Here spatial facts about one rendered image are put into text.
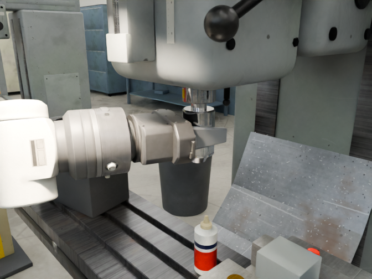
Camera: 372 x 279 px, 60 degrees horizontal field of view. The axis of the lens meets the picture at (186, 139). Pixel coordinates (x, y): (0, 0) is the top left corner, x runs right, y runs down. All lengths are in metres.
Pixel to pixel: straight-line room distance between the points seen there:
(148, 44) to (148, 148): 0.12
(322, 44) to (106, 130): 0.30
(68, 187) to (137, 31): 0.54
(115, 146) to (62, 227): 0.42
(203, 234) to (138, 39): 0.34
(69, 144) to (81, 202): 0.42
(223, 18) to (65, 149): 0.23
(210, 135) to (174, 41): 0.15
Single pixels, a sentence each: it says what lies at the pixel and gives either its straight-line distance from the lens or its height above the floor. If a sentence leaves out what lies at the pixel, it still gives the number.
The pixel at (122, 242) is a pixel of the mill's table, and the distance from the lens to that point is 0.70.
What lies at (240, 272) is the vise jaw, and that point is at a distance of 0.46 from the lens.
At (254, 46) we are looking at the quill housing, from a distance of 0.38.
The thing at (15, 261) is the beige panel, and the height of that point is 0.03.
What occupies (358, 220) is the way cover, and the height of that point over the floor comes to 1.02.
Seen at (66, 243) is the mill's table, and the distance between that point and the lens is 0.73.
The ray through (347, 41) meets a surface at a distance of 0.55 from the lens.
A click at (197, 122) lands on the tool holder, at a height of 1.25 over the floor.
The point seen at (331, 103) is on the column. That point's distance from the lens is 0.76.
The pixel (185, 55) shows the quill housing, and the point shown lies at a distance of 0.34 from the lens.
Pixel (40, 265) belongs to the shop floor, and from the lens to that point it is 2.35.
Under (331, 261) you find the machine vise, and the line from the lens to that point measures 0.58.
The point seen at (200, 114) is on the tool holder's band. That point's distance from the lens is 0.44.
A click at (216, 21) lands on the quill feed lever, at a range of 0.28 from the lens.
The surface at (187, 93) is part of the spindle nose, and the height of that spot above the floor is 1.29.
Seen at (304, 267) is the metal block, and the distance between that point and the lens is 0.43.
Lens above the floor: 1.37
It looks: 18 degrees down
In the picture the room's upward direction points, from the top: straight up
